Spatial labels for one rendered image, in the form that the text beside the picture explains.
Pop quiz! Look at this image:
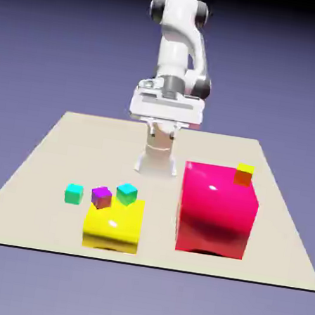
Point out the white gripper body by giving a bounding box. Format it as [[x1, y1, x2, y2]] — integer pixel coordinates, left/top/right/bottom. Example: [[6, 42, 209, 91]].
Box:
[[127, 86, 207, 131]]

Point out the small cyan cube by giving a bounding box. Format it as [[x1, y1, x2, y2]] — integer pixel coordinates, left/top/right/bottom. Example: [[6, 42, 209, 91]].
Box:
[[113, 181, 139, 208], [63, 182, 85, 207]]

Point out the small yellow cube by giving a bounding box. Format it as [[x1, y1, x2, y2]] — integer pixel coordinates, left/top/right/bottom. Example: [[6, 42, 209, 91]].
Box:
[[232, 162, 256, 188]]

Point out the small purple cube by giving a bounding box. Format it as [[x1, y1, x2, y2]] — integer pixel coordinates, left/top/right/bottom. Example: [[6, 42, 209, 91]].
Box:
[[89, 184, 115, 212]]

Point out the large pink box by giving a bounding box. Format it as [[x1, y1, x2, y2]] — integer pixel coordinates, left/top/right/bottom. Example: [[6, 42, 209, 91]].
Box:
[[172, 160, 265, 262]]

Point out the large yellow box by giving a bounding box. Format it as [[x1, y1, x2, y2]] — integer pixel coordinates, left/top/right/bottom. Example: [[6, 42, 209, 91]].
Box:
[[79, 191, 146, 256]]

